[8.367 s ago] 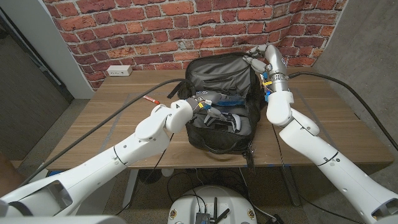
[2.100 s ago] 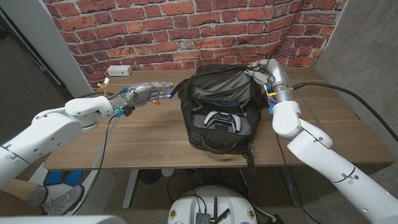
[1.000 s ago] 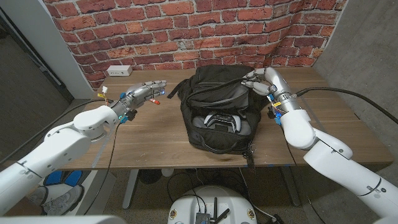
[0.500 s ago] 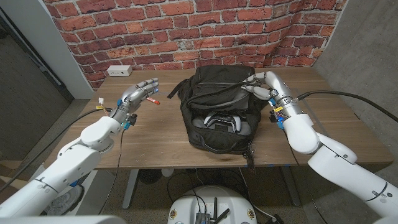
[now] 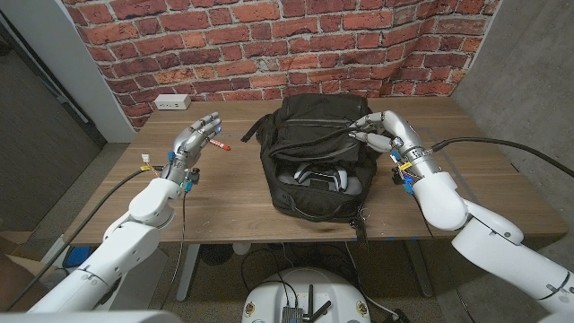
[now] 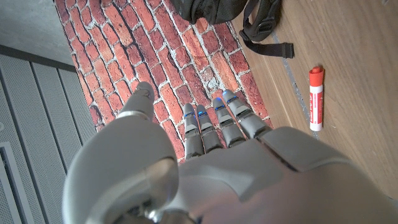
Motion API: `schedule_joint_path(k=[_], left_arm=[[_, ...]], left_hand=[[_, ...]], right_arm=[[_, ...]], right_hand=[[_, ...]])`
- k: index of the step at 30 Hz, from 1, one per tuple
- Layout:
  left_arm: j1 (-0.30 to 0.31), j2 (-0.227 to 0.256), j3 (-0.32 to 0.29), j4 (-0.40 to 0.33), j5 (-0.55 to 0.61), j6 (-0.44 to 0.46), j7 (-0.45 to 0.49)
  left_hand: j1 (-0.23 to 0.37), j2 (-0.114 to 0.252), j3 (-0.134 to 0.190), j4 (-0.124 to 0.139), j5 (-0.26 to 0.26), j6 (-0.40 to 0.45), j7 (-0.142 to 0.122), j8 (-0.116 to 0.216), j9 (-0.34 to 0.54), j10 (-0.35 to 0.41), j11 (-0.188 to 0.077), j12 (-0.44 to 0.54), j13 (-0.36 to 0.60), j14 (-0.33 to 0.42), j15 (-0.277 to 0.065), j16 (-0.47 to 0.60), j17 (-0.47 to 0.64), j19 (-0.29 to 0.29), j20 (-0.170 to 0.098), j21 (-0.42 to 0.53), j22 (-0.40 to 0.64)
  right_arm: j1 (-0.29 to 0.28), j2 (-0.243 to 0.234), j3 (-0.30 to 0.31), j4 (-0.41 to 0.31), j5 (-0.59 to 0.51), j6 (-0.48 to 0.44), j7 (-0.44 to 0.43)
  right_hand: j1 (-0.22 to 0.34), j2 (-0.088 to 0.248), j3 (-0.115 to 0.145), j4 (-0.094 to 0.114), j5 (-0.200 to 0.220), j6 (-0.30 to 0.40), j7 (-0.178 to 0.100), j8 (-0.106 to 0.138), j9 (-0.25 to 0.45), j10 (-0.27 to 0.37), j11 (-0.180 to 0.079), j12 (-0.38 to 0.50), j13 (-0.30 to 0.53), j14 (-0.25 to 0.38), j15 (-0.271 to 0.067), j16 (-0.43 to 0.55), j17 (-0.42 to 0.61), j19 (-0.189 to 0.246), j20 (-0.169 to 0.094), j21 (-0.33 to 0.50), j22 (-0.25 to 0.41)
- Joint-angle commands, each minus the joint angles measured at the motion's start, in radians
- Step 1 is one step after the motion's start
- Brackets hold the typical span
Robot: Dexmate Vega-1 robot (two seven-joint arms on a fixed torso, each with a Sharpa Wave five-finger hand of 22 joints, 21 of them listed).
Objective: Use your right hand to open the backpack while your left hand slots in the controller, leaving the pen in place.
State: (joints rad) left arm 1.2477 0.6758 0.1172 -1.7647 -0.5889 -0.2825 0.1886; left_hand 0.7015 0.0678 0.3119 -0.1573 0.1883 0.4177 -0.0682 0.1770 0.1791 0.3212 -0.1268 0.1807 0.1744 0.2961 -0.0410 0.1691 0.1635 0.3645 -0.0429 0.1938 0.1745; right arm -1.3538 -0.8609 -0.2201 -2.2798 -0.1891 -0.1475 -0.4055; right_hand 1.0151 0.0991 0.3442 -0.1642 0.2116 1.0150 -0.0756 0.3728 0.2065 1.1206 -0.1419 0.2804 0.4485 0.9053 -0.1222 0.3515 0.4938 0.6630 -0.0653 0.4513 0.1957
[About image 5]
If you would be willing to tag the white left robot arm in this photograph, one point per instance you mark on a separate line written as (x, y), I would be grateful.
(116, 242)

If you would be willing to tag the grey table leg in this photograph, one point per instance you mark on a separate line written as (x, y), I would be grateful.
(421, 269)

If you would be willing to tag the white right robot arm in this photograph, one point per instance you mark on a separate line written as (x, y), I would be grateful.
(484, 229)

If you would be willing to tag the white power strip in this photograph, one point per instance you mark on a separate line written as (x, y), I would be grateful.
(171, 102)

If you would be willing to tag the white game controller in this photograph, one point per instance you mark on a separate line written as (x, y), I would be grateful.
(323, 177)

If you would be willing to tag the red marker pen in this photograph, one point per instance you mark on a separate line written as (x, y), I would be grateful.
(220, 144)

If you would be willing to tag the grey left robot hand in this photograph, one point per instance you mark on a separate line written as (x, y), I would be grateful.
(193, 143)

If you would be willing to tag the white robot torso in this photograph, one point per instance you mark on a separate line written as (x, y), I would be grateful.
(309, 287)

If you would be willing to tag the white table leg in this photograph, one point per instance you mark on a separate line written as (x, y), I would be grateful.
(188, 269)

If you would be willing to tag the brown cardboard box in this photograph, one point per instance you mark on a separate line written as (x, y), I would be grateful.
(18, 273)

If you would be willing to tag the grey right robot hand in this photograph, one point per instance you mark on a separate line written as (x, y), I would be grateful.
(394, 130)

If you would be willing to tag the brick wall print backdrop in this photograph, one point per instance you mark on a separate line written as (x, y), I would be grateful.
(269, 45)

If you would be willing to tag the black backpack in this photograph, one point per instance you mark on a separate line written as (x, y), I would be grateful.
(314, 157)

